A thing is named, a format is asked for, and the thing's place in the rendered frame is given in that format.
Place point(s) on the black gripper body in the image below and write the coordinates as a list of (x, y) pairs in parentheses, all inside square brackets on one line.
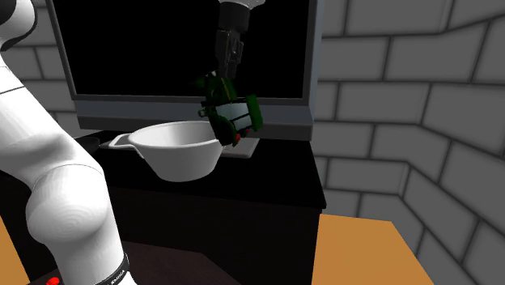
[(234, 19)]

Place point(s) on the green toy car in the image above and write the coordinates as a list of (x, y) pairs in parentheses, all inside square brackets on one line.
[(230, 114)]

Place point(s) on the grey flat screen television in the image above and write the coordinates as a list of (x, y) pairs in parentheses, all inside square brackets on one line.
[(138, 51)]

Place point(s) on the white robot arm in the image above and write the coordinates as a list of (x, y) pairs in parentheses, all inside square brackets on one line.
[(59, 173)]

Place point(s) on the black cabinet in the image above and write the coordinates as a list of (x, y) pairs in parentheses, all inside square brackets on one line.
[(236, 197)]

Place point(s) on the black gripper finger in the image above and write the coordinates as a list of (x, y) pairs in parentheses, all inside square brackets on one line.
[(222, 51), (237, 55)]

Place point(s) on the dark robot stand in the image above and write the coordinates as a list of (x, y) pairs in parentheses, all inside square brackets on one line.
[(177, 268)]

